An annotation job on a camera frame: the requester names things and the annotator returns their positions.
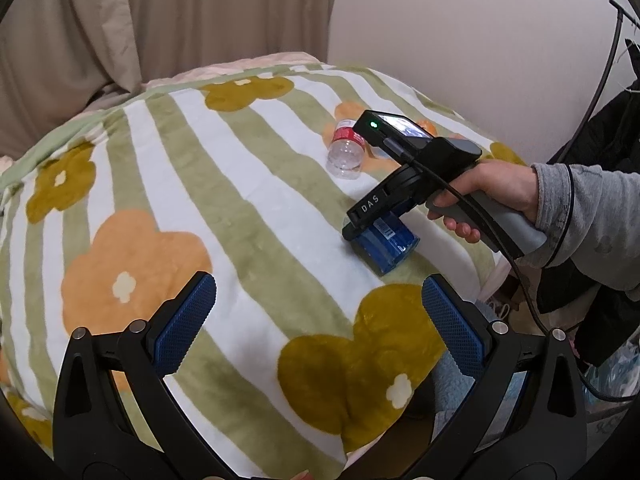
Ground right hand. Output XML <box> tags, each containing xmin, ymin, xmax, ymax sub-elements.
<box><xmin>434</xmin><ymin>159</ymin><xmax>539</xmax><ymax>244</ymax></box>

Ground beige curtain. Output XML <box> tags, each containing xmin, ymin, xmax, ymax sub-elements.
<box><xmin>1</xmin><ymin>0</ymin><xmax>334</xmax><ymax>158</ymax></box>

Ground small orange clear cup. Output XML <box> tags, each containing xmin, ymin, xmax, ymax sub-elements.
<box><xmin>416</xmin><ymin>119</ymin><xmax>438</xmax><ymax>138</ymax></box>

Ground green striped floral blanket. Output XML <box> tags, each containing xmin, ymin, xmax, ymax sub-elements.
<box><xmin>1</xmin><ymin>64</ymin><xmax>515</xmax><ymax>479</ymax></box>

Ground blue plastic cup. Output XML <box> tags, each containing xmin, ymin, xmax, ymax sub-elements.
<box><xmin>352</xmin><ymin>214</ymin><xmax>420</xmax><ymax>275</ymax></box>

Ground pink bed sheet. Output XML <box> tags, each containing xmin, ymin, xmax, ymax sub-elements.
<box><xmin>74</xmin><ymin>51</ymin><xmax>329</xmax><ymax>116</ymax></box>

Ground black clothes rack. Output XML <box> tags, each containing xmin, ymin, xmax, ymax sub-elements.
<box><xmin>553</xmin><ymin>0</ymin><xmax>639</xmax><ymax>162</ymax></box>

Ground grey sleeve right forearm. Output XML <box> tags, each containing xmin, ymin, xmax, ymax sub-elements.
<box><xmin>522</xmin><ymin>164</ymin><xmax>640</xmax><ymax>301</ymax></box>

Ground black hanging clothes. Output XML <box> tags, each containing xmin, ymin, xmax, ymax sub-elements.
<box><xmin>549</xmin><ymin>80</ymin><xmax>640</xmax><ymax>174</ymax></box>

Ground red label clear cup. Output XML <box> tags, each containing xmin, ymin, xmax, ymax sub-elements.
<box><xmin>326</xmin><ymin>119</ymin><xmax>367</xmax><ymax>180</ymax></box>

